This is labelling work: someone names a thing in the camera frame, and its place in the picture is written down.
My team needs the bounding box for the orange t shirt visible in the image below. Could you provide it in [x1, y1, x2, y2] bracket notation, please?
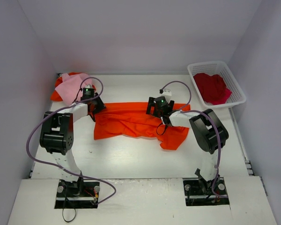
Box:
[94, 102, 189, 150]
[50, 72, 80, 102]

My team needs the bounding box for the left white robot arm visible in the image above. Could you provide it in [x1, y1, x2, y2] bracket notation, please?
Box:
[40, 85, 106, 197]

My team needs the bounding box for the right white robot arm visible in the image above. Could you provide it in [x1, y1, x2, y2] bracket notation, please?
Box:
[146, 96, 229, 193]

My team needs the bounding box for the pink folded t shirt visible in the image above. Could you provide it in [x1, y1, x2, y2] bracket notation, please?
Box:
[55, 73, 89, 105]

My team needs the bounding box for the orange folded t shirt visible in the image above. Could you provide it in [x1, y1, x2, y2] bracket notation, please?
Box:
[50, 72, 80, 102]

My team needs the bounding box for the red t shirt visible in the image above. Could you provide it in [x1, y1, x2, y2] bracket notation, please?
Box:
[194, 73, 232, 105]

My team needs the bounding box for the white plastic basket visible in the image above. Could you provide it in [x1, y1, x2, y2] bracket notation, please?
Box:
[187, 60, 246, 109]

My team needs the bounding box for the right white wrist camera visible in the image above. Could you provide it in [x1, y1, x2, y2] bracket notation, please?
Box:
[159, 89, 172, 98]

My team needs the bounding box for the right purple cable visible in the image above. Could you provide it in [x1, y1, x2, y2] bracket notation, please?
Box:
[159, 81, 228, 199]

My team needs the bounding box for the purple cable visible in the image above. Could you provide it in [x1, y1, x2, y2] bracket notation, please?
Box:
[26, 76, 117, 206]
[159, 81, 228, 199]

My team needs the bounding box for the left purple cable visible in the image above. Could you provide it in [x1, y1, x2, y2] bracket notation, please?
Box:
[26, 76, 117, 206]

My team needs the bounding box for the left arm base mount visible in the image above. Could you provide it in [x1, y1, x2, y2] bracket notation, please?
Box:
[54, 180, 100, 209]

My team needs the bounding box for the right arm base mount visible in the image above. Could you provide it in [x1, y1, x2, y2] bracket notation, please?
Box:
[183, 176, 229, 207]

